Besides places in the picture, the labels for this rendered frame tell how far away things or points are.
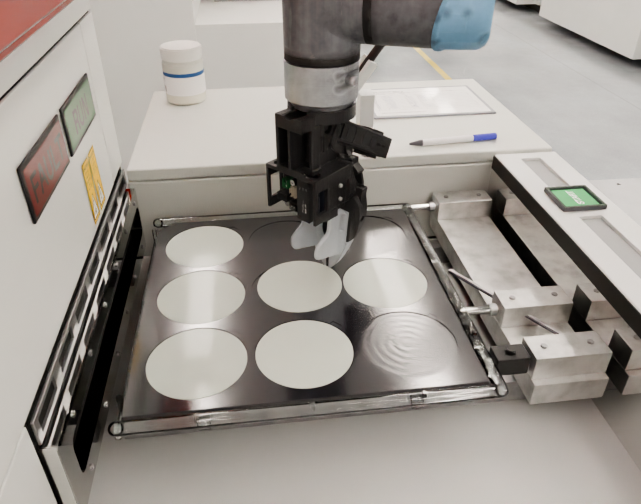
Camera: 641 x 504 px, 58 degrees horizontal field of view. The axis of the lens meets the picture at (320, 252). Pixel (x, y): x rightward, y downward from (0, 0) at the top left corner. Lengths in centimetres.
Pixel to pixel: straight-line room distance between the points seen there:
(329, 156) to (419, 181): 29
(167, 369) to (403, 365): 23
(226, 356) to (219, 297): 10
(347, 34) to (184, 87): 55
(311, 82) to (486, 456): 41
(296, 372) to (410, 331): 13
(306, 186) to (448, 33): 20
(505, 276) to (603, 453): 23
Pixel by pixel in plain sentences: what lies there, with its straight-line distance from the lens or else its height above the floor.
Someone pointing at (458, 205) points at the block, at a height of 90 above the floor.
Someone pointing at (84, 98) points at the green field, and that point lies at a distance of 69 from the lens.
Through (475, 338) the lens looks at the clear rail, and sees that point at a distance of 63.
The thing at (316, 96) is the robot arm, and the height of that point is 113.
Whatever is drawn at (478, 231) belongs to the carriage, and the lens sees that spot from 86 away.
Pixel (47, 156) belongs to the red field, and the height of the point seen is 111.
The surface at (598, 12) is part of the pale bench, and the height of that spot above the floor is 31.
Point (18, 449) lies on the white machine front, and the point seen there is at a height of 97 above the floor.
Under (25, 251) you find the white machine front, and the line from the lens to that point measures 50.
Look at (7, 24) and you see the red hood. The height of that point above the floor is 124.
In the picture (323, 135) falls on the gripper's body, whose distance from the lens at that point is 61.
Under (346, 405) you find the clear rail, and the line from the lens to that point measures 55.
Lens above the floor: 131
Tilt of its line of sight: 33 degrees down
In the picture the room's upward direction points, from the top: straight up
